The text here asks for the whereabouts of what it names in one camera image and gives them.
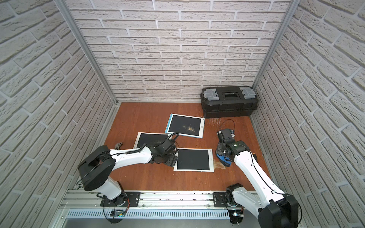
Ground orange handled pliers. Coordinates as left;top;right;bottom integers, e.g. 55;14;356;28
115;142;123;150

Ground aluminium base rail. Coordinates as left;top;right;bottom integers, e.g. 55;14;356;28
59;190;294;220

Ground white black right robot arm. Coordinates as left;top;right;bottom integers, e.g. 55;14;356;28
216;139;302;228

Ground large white drawing tablet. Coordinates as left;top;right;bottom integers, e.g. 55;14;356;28
134;132;168;149

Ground left aluminium corner post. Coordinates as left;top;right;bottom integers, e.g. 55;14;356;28
55;0;118;105

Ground right aluminium corner post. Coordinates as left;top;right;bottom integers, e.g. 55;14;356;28
252;0;300;90

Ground blue microfiber cloth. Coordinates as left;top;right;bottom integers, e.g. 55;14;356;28
216;154;232;167

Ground small white drawing tablet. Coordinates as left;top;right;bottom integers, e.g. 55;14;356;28
174;148;214;173

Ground black plastic toolbox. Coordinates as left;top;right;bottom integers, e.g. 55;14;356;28
200;86;259;118

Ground blue framed drawing tablet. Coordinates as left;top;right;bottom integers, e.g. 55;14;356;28
165;114;205;139

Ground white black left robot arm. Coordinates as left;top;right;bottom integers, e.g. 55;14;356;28
78;139;179;200

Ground aluminium corner post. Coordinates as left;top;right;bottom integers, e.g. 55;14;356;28
55;0;118;105
252;0;300;90

